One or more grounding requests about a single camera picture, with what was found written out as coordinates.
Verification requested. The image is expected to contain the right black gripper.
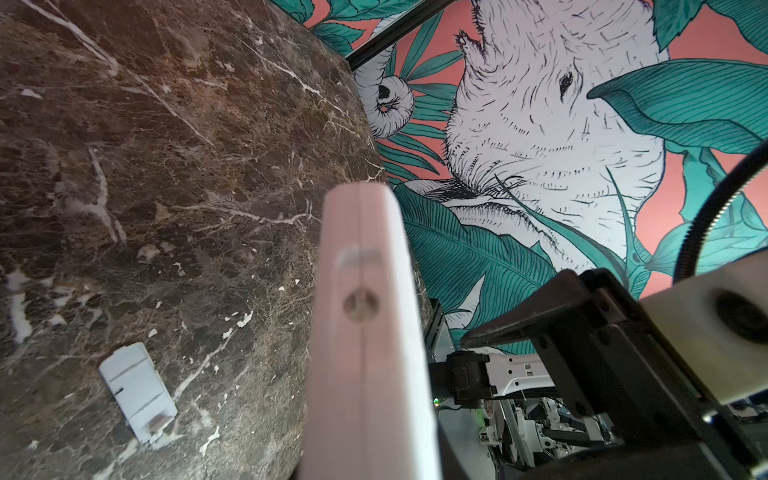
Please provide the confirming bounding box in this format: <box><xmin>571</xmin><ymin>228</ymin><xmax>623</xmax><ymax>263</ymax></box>
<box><xmin>461</xmin><ymin>269</ymin><xmax>767</xmax><ymax>479</ymax></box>

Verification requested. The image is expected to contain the white remote control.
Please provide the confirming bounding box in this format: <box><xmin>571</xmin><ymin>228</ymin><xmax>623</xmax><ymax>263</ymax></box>
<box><xmin>298</xmin><ymin>182</ymin><xmax>442</xmax><ymax>479</ymax></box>

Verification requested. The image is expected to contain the white battery cover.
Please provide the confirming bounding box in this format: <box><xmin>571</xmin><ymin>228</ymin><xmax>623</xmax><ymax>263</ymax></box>
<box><xmin>98</xmin><ymin>342</ymin><xmax>178</xmax><ymax>444</ymax></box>

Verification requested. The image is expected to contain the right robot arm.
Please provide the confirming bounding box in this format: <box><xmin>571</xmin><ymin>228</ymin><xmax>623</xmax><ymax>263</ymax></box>
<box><xmin>430</xmin><ymin>254</ymin><xmax>767</xmax><ymax>479</ymax></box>

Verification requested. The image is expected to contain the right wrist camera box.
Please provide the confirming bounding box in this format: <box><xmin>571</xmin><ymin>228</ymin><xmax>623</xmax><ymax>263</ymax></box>
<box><xmin>640</xmin><ymin>249</ymin><xmax>767</xmax><ymax>404</ymax></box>

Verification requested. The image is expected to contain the right black corrugated cable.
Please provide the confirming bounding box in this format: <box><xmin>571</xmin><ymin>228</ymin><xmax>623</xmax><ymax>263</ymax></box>
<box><xmin>671</xmin><ymin>140</ymin><xmax>768</xmax><ymax>284</ymax></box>

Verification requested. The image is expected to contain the right black frame post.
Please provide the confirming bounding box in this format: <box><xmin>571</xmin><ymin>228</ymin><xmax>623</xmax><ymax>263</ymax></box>
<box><xmin>346</xmin><ymin>0</ymin><xmax>454</xmax><ymax>71</ymax></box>

